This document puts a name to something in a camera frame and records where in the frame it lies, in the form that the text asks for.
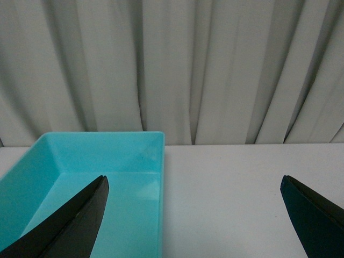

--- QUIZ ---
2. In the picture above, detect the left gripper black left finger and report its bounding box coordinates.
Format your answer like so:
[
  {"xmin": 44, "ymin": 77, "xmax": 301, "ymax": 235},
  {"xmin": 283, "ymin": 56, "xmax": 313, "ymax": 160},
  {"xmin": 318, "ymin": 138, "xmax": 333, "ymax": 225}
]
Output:
[{"xmin": 1, "ymin": 175, "xmax": 109, "ymax": 257}]

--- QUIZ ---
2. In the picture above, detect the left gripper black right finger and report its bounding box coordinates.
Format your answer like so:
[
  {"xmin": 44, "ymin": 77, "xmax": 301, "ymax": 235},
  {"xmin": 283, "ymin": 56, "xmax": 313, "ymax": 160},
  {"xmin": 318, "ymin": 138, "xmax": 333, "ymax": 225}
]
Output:
[{"xmin": 280, "ymin": 175, "xmax": 343, "ymax": 257}]

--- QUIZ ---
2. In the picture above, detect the turquoise plastic bin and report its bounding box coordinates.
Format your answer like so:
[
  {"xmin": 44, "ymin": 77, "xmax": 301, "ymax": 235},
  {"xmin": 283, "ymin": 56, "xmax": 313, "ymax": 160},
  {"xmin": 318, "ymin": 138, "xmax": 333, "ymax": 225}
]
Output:
[{"xmin": 1, "ymin": 132, "xmax": 165, "ymax": 257}]

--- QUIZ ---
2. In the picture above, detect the grey curtain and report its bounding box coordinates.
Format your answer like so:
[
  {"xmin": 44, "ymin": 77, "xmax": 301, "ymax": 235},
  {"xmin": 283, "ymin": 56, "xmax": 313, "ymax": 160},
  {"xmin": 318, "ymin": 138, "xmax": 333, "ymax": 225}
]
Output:
[{"xmin": 1, "ymin": 1, "xmax": 343, "ymax": 147}]

